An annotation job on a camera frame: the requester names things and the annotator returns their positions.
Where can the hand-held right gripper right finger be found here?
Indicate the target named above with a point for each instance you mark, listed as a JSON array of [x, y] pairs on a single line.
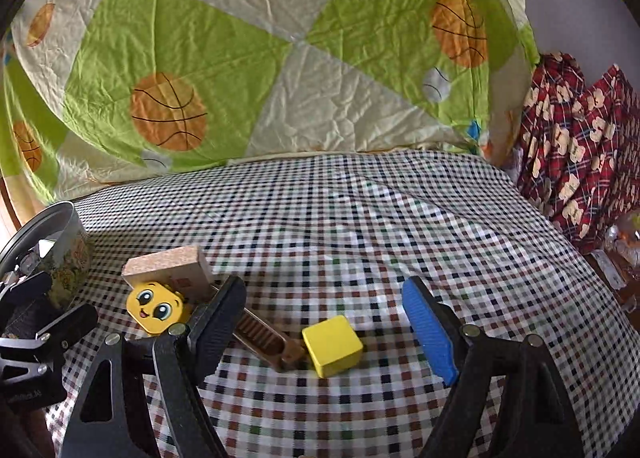
[[430, 333]]

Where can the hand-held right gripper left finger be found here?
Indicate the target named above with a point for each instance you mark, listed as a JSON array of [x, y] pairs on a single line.
[[220, 318]]

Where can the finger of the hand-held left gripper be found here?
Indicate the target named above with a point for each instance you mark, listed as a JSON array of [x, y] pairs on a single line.
[[27, 293], [72, 320]]

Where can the round metal tin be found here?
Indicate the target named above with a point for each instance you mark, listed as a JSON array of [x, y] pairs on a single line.
[[75, 258]]

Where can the yellow cube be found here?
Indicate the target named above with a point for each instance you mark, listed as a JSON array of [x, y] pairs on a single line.
[[332, 345]]

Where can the brown wooden tray piece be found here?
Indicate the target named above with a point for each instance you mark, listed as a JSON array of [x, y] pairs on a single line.
[[270, 343]]

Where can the yellow face block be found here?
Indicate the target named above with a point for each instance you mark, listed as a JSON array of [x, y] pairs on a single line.
[[155, 310]]

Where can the cork block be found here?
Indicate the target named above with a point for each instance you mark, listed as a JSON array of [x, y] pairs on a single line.
[[170, 263]]

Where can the checked tablecloth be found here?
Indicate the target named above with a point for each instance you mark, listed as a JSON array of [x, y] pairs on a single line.
[[350, 218]]

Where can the clear plastic bag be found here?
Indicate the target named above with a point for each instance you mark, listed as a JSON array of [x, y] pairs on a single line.
[[622, 243]]

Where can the red plaid bear cloth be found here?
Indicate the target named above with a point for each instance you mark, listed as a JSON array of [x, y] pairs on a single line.
[[575, 148]]

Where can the basketball print bed sheet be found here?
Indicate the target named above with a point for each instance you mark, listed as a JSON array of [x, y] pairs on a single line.
[[250, 38]]

